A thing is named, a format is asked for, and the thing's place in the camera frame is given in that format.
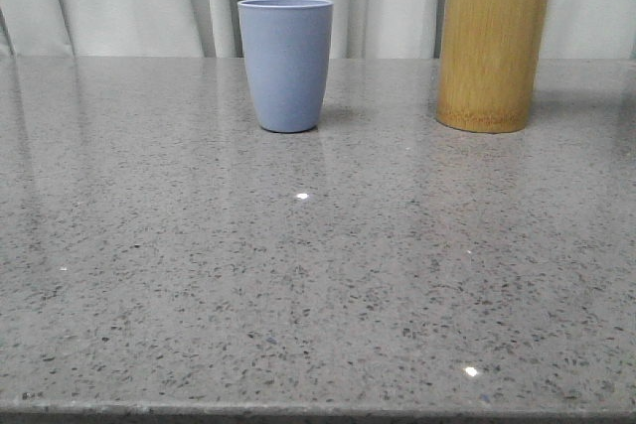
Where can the blue plastic cup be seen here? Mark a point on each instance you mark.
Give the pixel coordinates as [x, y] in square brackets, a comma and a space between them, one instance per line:
[286, 50]

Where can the bamboo wooden cup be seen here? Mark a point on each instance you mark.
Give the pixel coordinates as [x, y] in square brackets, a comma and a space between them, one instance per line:
[488, 61]

